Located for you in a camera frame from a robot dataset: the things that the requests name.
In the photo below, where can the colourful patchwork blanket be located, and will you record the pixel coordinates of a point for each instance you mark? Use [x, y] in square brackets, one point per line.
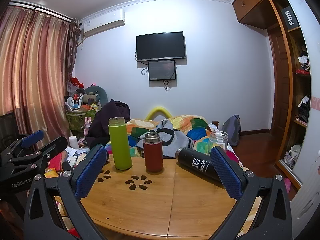
[197, 127]

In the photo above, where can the pink bunny toy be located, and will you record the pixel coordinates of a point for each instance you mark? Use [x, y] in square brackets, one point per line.
[88, 125]

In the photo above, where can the red box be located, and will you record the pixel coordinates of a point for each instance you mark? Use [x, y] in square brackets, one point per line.
[57, 162]

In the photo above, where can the black printed box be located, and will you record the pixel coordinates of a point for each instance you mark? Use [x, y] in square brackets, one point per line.
[290, 17]

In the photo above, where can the pink curtain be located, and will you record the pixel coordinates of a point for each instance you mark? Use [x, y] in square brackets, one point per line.
[32, 75]

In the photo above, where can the white air conditioner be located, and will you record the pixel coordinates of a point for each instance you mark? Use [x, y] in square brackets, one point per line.
[103, 22]

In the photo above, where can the small black monitor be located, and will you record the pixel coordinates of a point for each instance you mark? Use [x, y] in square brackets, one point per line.
[161, 70]

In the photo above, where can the wooden wardrobe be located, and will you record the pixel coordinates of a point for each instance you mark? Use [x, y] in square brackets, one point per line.
[297, 92]

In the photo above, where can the wooden door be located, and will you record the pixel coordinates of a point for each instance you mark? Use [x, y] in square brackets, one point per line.
[276, 85]

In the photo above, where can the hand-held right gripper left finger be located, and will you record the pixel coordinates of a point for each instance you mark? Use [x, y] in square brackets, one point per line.
[88, 173]

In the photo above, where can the grey-green plush toy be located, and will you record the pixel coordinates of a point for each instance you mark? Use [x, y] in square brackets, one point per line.
[96, 93]

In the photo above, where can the red thermos cup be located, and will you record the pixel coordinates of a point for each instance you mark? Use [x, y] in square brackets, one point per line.
[153, 155]

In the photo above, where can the black wall television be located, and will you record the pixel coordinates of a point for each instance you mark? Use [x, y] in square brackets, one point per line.
[161, 46]

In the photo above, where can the yellow curved cushion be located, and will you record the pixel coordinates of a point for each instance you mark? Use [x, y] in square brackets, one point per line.
[158, 109]

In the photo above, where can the red bag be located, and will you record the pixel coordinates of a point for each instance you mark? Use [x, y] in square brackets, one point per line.
[75, 81]

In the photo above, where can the green basket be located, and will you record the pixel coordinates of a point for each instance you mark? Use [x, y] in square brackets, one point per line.
[78, 120]

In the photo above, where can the pink slipper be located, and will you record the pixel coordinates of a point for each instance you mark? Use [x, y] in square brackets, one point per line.
[287, 185]

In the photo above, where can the white bottle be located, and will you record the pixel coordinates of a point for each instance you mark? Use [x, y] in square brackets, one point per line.
[73, 142]

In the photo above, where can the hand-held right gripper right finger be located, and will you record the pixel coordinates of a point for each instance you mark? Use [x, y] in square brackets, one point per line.
[227, 173]

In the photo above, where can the dark jacket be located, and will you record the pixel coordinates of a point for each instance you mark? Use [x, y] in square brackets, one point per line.
[110, 112]

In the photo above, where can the clear glass cup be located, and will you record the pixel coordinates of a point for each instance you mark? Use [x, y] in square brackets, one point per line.
[218, 140]

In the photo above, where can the yellow snack packet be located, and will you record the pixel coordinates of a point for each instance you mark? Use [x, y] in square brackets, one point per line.
[50, 172]

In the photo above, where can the green thermos cup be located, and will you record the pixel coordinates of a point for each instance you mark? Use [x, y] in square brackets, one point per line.
[120, 145]

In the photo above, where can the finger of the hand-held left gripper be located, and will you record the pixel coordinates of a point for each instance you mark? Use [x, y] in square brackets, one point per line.
[32, 136]
[53, 146]

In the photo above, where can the grey backpack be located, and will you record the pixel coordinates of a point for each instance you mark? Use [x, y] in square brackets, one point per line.
[232, 130]

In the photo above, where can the black mesh chair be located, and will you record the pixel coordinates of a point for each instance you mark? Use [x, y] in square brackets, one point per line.
[7, 127]

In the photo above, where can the wooden overhead cabinet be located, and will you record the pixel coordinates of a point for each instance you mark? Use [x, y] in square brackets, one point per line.
[252, 5]

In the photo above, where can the grey printed cloth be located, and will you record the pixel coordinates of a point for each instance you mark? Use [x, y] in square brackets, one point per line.
[166, 131]

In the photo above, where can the black thermos cup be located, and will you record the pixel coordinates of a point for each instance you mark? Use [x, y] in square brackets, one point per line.
[195, 163]

